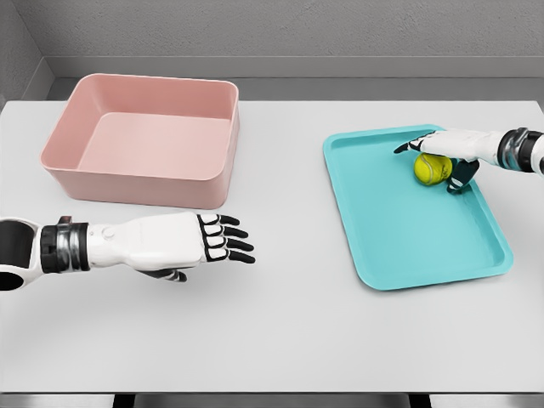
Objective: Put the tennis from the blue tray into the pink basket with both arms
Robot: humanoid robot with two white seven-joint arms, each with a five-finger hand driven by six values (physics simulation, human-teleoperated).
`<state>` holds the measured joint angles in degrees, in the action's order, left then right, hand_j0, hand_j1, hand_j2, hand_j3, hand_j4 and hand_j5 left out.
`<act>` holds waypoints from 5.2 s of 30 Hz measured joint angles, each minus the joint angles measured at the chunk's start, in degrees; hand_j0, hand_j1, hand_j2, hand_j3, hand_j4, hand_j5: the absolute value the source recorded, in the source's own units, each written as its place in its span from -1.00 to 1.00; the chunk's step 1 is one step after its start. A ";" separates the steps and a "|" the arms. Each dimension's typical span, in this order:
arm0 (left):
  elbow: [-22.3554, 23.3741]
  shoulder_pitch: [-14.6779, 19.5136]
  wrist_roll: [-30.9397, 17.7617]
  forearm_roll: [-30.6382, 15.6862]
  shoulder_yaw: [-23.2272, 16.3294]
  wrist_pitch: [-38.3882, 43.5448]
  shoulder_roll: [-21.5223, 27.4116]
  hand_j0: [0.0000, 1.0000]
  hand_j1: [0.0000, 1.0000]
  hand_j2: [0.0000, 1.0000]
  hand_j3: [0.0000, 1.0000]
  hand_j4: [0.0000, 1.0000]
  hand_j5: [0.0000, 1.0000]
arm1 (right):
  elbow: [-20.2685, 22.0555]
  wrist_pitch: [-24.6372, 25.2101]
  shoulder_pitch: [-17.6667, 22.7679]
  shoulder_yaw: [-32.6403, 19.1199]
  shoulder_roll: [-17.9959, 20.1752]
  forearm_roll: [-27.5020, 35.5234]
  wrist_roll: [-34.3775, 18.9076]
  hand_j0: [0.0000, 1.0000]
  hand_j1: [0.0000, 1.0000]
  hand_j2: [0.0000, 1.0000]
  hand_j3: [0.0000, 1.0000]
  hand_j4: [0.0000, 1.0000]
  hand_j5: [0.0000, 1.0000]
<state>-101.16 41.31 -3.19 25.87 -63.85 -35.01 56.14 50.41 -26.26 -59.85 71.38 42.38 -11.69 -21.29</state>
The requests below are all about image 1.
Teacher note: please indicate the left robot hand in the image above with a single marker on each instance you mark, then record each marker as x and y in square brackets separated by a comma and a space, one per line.
[174, 238]

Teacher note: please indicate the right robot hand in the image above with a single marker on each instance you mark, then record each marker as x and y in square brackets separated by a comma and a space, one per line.
[446, 142]

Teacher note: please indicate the yellow tennis ball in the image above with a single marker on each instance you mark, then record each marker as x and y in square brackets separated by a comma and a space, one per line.
[431, 169]

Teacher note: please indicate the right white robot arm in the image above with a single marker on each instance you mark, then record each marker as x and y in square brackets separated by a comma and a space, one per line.
[510, 146]

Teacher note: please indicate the blue plastic tray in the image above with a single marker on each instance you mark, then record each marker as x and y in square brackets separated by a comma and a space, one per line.
[408, 229]

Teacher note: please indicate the pink plastic basket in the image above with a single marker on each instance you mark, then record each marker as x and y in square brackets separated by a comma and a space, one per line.
[144, 144]

